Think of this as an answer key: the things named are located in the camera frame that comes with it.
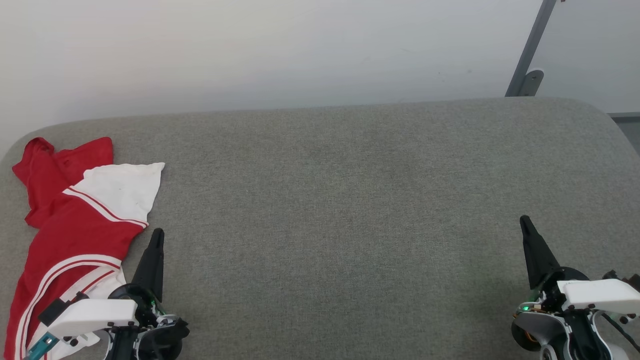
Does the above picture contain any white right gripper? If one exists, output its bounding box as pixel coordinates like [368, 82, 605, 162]
[519, 215, 640, 316]

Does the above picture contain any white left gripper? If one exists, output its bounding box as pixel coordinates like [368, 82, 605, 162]
[47, 228, 167, 344]

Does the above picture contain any red and white shirt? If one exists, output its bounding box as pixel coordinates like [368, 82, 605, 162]
[4, 136, 166, 360]

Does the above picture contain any grey slanted metal pole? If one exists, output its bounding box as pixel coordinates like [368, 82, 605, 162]
[505, 0, 558, 97]

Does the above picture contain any black right camera cable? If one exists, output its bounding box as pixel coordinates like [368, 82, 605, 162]
[600, 312, 640, 353]

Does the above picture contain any left cable with teal connector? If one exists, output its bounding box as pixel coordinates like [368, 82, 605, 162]
[22, 332, 60, 360]

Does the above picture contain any grey rounded metal bracket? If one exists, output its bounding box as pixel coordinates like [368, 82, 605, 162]
[517, 70, 545, 97]

